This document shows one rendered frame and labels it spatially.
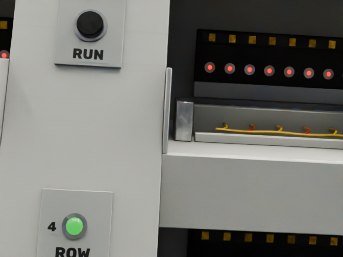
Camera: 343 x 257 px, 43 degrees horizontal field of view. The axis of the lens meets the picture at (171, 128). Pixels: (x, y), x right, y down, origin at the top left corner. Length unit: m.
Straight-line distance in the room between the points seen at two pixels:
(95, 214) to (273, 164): 0.11
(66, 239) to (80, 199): 0.02
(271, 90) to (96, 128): 0.24
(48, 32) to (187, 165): 0.12
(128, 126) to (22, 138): 0.06
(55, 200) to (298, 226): 0.14
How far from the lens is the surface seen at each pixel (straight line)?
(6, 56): 0.47
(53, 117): 0.26
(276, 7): 0.51
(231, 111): 0.33
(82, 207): 0.25
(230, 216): 0.27
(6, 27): 0.47
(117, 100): 0.26
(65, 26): 0.27
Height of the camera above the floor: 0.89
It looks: 9 degrees up
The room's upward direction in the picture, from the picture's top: 3 degrees clockwise
